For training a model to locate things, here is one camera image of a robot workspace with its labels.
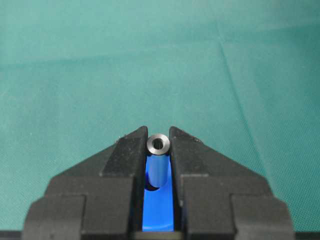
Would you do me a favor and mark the green table cloth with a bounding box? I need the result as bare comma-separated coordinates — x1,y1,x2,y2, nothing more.
0,0,320,232

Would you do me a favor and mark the blue plastic gear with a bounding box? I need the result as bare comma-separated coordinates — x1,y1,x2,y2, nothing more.
142,156,174,232

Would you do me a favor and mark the small metal shaft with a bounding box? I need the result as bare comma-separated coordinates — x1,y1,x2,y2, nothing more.
146,133,171,188

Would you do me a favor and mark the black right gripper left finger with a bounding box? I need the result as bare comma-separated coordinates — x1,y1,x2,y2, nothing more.
22,126,148,240

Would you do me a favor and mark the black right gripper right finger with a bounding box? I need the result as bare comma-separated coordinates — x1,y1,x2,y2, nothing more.
169,126,295,240

